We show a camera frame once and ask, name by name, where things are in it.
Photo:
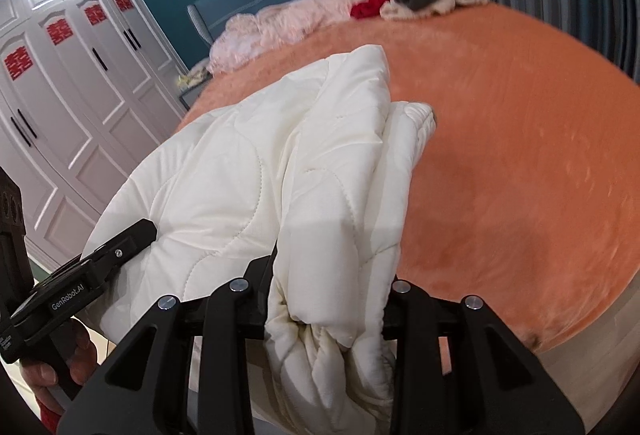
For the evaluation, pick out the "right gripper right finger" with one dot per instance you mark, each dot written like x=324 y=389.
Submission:
x=460 y=370

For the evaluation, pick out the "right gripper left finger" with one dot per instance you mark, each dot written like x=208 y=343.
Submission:
x=182 y=369

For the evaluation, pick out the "cream quilted jacket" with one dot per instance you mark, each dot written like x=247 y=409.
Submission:
x=315 y=170

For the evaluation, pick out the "orange plush bed cover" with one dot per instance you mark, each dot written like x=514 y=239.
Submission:
x=528 y=192

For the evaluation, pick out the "white wardrobe with red stickers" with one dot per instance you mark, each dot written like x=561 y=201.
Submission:
x=88 y=90

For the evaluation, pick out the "bedside table with items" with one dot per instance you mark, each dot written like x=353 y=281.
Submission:
x=192 y=83

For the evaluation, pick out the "pink ruffled blanket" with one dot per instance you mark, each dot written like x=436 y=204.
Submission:
x=247 y=36

